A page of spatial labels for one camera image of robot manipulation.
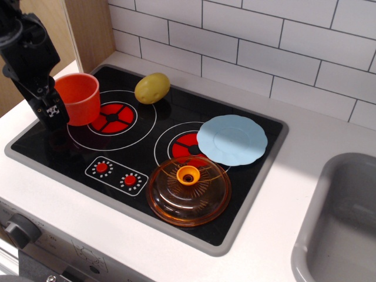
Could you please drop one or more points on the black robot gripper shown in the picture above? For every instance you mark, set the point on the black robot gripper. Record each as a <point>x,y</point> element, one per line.
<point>30,56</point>

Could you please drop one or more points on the orange transparent pot lid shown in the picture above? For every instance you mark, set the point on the orange transparent pot lid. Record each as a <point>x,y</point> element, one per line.
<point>188,191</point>

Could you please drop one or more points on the black toy stovetop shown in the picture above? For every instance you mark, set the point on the black toy stovetop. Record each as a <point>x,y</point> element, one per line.
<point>112,159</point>

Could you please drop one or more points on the red plastic cup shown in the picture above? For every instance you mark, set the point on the red plastic cup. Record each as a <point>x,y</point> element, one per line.
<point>81,97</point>

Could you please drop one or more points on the light blue plate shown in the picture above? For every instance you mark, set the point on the light blue plate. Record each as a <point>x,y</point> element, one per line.
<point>232,140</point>

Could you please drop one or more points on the grey oven front panel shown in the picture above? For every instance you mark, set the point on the grey oven front panel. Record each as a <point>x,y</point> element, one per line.
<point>69,256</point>

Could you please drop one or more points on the wooden side panel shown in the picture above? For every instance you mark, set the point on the wooden side panel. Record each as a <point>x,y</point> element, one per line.
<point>81,32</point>

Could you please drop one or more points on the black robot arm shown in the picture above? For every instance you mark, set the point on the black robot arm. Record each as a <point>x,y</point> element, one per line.
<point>30,56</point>

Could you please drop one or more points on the grey sink basin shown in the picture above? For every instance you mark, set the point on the grey sink basin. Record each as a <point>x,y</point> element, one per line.
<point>336,241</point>

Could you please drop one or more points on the yellow toy potato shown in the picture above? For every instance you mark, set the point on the yellow toy potato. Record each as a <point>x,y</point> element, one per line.
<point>152,88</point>

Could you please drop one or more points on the grey oven knob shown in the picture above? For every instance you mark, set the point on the grey oven knob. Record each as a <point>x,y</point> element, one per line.
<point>22,231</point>

